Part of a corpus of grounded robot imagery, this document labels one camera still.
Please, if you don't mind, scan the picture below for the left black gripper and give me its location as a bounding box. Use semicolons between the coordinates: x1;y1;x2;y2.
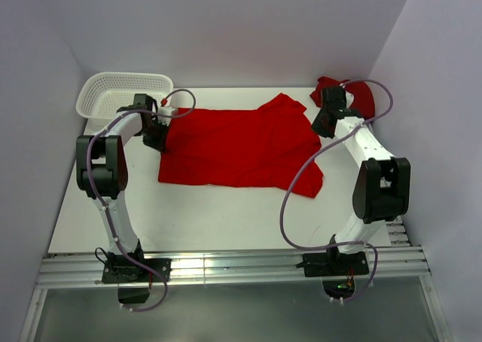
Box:
139;118;172;153

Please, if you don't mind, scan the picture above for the bright red t-shirt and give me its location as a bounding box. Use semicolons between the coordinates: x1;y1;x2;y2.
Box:
158;93;323;198

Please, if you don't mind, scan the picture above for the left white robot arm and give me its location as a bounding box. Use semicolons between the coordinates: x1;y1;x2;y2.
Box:
75;93;178;281

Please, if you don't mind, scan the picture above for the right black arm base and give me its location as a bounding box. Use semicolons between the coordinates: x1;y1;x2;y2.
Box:
296;248;369;301

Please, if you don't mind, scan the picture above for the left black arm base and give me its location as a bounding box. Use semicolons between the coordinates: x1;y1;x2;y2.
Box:
94;247;172;307

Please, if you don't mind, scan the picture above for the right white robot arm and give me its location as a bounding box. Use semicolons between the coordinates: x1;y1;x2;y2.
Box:
312;86;411;274

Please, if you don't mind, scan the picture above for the dark red t-shirt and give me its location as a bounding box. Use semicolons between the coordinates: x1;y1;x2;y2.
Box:
310;76;375;119

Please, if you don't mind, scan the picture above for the white perforated plastic basket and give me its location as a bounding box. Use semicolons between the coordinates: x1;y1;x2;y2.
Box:
75;72;174;126

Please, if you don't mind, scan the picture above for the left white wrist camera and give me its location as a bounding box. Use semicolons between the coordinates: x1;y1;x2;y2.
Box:
154;106;178;126

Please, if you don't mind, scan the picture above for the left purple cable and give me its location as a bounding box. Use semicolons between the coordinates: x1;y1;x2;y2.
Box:
86;89;197;313

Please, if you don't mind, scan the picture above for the right side aluminium rail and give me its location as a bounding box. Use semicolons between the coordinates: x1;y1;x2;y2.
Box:
386;216;412;247

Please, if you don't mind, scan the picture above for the aluminium rail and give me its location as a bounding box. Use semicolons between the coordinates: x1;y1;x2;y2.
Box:
386;216;412;247
35;246;431;289

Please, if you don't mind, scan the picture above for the front aluminium rail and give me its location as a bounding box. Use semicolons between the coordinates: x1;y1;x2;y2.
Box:
35;246;431;289

